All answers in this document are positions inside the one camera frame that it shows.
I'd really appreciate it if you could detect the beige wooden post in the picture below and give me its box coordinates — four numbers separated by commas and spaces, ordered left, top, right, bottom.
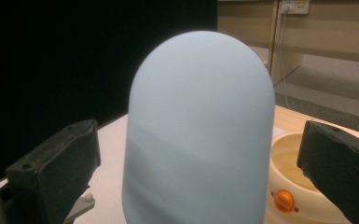
268, 0, 306, 86

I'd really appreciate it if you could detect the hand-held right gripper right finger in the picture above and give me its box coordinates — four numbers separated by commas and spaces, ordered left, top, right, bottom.
296, 120, 359, 224

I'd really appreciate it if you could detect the white wall socket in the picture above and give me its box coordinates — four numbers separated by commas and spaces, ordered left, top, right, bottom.
279, 0, 311, 16

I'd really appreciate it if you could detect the cream ringed duck holder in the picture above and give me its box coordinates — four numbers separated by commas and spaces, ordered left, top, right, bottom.
263, 132, 352, 224

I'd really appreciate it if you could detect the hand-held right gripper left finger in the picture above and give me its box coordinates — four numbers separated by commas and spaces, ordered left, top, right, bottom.
0, 119, 102, 224

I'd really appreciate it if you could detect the black curtain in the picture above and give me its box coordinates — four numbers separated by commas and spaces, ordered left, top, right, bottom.
0, 0, 219, 183

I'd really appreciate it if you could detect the light blue hairbrush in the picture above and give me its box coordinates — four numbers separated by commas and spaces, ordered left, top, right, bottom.
121, 30, 277, 224

